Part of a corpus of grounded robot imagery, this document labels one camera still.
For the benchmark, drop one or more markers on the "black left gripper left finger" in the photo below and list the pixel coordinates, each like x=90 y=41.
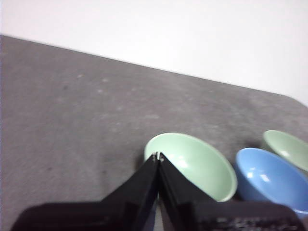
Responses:
x=115 y=214

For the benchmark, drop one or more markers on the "pale green bowl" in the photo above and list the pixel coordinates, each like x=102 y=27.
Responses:
x=192 y=154
x=288 y=144

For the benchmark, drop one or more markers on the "blue ribbed bowl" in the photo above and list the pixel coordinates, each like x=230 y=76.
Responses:
x=264 y=168

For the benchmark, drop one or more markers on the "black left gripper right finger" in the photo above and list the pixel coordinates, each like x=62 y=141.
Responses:
x=207 y=216

